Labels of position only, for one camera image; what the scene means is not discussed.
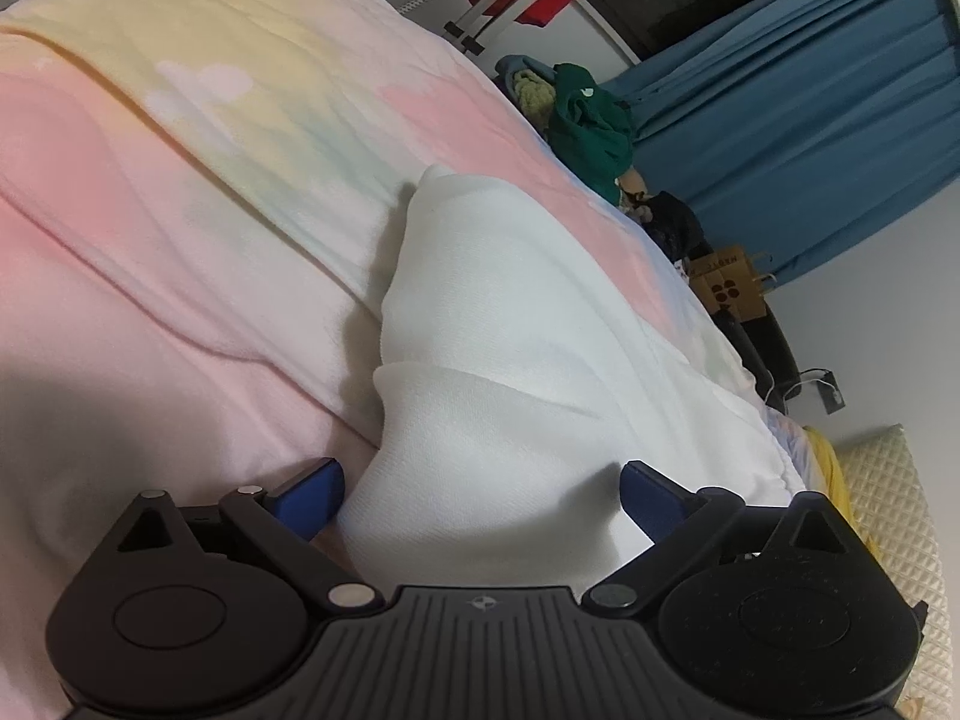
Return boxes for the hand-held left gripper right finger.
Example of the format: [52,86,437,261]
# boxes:
[581,461,860,614]

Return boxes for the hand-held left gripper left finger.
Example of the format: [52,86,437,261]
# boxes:
[112,457,378,614]

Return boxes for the white pants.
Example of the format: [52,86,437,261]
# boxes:
[337,163,796,593]

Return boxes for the black clothes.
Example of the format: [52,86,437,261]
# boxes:
[641,191,710,260]

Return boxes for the yellow cloth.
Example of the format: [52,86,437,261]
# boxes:
[801,426,854,522]

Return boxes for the black sofa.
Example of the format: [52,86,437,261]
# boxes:
[697,240,807,415]

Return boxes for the brown paper bag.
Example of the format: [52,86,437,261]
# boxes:
[688,246,781,325]

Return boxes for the brown plush toy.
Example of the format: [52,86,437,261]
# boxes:
[615,165,650,211]

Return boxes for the pastel rainbow blanket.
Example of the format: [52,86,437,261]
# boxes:
[0,0,815,720]

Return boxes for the green hoodie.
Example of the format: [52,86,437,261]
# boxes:
[547,62,637,203]

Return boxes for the blue curtain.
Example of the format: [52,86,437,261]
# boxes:
[600,0,960,290]

